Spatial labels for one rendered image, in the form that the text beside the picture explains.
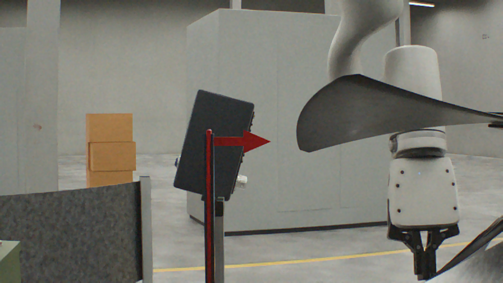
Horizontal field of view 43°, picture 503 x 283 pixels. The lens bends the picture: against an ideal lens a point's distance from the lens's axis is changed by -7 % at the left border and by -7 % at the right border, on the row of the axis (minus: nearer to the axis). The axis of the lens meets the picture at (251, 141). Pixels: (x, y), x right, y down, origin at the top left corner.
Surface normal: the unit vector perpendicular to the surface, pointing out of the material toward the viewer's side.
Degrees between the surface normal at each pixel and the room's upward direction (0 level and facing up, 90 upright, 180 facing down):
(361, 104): 166
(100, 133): 90
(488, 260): 55
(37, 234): 90
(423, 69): 73
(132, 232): 90
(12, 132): 90
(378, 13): 120
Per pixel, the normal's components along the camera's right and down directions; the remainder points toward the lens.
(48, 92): 0.32, 0.04
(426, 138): 0.03, -0.25
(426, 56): 0.37, -0.25
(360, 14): -0.47, 0.54
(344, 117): 0.02, 0.97
